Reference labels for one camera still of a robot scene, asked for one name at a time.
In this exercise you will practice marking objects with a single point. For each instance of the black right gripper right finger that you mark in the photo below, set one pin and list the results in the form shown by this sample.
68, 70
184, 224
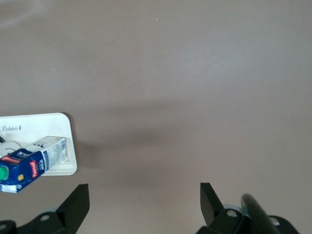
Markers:
219, 219

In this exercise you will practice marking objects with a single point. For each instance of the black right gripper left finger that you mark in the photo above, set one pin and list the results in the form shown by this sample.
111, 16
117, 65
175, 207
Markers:
61, 221

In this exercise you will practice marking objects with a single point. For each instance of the blue white milk carton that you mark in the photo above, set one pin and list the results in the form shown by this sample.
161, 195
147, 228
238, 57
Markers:
31, 165

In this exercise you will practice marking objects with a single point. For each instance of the white smiley face cup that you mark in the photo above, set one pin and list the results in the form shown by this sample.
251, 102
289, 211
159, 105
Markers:
8, 147

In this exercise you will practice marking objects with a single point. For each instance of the cream rabbit print tray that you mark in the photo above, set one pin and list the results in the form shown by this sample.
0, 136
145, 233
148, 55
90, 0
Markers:
44, 124

